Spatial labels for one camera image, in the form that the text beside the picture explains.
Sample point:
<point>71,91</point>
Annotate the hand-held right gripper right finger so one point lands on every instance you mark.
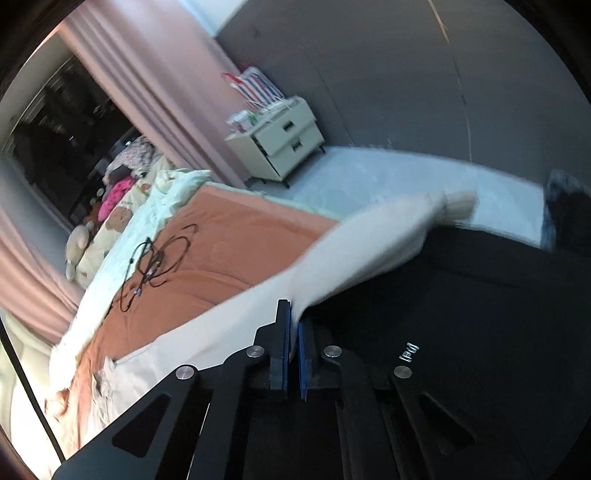
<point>303,364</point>

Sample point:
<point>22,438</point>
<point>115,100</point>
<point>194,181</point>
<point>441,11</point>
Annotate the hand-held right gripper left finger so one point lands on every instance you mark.
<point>285,355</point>

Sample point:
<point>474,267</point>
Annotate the cream hooded garment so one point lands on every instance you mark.
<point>369,249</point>

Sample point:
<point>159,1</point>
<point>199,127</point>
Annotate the orange bedspread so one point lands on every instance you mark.
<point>231,240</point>

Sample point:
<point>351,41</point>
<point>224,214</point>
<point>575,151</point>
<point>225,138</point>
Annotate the black clothing with small logo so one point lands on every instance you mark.
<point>461,300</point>

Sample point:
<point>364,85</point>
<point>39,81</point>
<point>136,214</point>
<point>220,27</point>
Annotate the cream two-drawer nightstand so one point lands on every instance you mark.
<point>281,143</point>

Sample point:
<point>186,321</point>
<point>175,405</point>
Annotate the bright pink plush cloth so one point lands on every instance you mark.
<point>117,194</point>

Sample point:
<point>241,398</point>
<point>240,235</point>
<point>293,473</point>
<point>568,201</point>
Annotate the cream plush toy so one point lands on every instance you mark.
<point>76,251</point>

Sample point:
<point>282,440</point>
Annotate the small colourful packets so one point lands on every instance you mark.
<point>244,119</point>

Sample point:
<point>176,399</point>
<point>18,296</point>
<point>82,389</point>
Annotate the pink grey floral cloth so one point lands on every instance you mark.
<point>136,154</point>

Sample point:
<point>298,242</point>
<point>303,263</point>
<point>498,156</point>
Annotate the pink curtain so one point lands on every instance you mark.
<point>152,69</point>
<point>32,263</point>

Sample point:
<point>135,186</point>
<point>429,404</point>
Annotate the striped shopping bag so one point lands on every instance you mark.
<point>256,85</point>

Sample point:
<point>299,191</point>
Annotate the dark fuzzy cloth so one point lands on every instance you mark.
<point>570,212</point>

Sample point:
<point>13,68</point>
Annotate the dark window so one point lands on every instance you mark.
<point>69,129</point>

